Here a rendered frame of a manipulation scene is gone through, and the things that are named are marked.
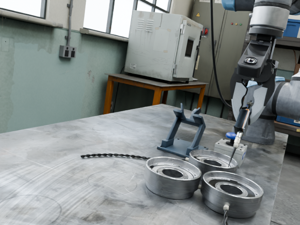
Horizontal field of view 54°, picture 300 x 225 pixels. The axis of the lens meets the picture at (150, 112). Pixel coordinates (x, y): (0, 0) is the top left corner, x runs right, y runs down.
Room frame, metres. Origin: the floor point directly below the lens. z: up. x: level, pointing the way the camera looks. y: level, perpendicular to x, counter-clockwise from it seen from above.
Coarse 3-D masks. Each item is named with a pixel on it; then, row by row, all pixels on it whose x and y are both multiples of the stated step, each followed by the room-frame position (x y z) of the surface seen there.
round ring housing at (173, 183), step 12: (168, 168) 0.54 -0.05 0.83; (192, 168) 0.55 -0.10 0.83; (156, 180) 0.48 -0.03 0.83; (168, 180) 0.47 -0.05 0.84; (180, 180) 0.47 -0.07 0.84; (192, 180) 0.48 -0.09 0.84; (156, 192) 0.48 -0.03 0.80; (168, 192) 0.47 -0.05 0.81; (180, 192) 0.47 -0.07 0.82; (192, 192) 0.50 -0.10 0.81
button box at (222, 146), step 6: (216, 144) 0.72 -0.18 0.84; (222, 144) 0.72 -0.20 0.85; (228, 144) 0.73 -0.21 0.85; (240, 144) 0.75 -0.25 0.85; (216, 150) 0.72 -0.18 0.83; (222, 150) 0.71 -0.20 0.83; (228, 150) 0.71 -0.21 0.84; (240, 150) 0.69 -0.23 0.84; (234, 156) 0.70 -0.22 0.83; (240, 156) 0.69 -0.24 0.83; (240, 162) 0.69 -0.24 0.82
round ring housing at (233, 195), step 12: (204, 180) 0.48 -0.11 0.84; (240, 180) 0.53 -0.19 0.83; (204, 192) 0.47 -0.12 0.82; (216, 192) 0.45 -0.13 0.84; (228, 192) 0.51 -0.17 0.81; (240, 192) 0.50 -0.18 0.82; (216, 204) 0.45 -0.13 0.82; (228, 204) 0.44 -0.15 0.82; (240, 204) 0.44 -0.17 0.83; (252, 204) 0.44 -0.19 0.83; (228, 216) 0.45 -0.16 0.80; (240, 216) 0.45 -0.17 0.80
